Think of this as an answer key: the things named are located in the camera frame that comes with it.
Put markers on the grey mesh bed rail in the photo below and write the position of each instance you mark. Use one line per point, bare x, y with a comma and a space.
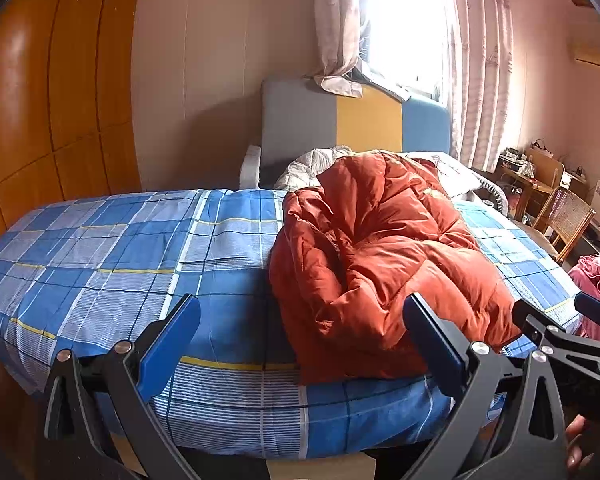
495, 195

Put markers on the bed with blue plaid sheet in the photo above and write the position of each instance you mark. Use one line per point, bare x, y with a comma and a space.
105, 260

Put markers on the pile of small trinkets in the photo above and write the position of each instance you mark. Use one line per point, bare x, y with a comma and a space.
515, 157

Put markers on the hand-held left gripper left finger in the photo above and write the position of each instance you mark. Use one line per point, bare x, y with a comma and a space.
170, 332

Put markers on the wooden desk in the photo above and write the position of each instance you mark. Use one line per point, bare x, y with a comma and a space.
530, 189

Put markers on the white printed pillow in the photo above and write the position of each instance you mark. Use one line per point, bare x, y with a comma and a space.
455, 175

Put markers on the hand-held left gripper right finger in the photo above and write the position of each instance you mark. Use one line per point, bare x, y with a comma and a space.
442, 342

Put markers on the orange puffer jacket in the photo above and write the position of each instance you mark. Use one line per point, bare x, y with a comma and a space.
380, 260

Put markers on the wall air conditioner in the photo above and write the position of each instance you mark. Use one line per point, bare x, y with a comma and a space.
595, 52

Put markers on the small white cabinet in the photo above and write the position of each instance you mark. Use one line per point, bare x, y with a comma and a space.
575, 182

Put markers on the white bed rail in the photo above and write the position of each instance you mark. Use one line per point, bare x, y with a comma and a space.
250, 167

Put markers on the rattan chair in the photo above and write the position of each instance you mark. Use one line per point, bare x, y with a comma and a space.
570, 210

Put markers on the short pink curtain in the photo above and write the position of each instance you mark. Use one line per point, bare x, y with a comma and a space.
335, 20

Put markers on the bright window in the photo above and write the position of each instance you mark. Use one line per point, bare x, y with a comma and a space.
405, 25

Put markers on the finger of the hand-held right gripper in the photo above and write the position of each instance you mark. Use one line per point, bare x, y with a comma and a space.
532, 317
595, 307

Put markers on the person's right hand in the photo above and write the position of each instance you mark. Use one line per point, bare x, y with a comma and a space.
577, 440

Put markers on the grey yellow blue headboard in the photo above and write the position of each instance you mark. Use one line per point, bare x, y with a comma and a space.
300, 125

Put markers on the long pink curtain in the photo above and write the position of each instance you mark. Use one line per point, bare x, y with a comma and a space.
480, 60

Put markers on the wooden wardrobe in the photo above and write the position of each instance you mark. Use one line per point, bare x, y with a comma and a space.
45, 110

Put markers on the wooden chair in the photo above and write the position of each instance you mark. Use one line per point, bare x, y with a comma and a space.
547, 167

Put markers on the grey quilted garment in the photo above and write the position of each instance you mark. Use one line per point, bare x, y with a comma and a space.
305, 165

